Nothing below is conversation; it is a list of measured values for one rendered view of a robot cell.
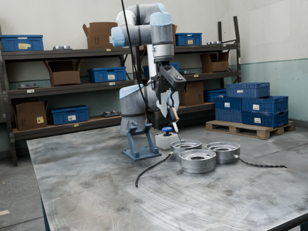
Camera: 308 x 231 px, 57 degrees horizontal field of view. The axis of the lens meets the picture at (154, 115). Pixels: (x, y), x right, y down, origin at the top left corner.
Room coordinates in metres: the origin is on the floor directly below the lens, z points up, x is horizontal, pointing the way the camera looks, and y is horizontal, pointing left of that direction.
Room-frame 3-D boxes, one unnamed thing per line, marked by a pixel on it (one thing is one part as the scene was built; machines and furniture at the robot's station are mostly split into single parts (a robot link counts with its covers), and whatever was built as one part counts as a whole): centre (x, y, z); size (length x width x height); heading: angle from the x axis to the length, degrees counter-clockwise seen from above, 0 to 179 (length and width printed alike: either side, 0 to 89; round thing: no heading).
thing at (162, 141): (1.05, -0.04, 0.82); 0.08 x 0.07 x 0.05; 26
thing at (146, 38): (1.13, -0.03, 1.23); 0.11 x 0.11 x 0.08; 3
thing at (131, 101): (1.37, 0.09, 0.97); 0.13 x 0.12 x 0.14; 93
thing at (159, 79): (1.04, -0.05, 1.07); 0.09 x 0.08 x 0.12; 23
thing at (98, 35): (4.52, 0.70, 1.70); 0.56 x 0.36 x 0.39; 111
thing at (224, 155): (0.85, -0.20, 0.82); 0.10 x 0.10 x 0.04
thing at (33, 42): (4.04, 1.74, 1.61); 0.52 x 0.38 x 0.22; 119
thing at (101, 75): (4.55, 0.69, 1.11); 0.52 x 0.38 x 0.22; 116
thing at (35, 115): (4.01, 1.75, 0.64); 0.49 x 0.40 x 0.37; 121
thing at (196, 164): (0.78, -0.11, 0.82); 0.10 x 0.10 x 0.04
